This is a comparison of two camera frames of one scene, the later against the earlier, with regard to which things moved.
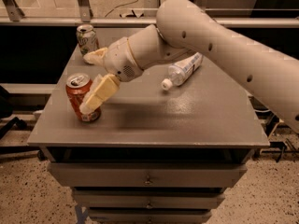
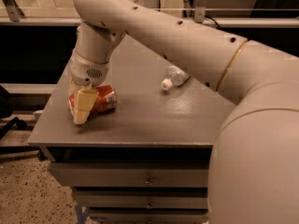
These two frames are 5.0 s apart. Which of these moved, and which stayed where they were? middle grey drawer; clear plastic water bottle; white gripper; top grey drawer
Moved: white gripper
Stayed: top grey drawer; middle grey drawer; clear plastic water bottle
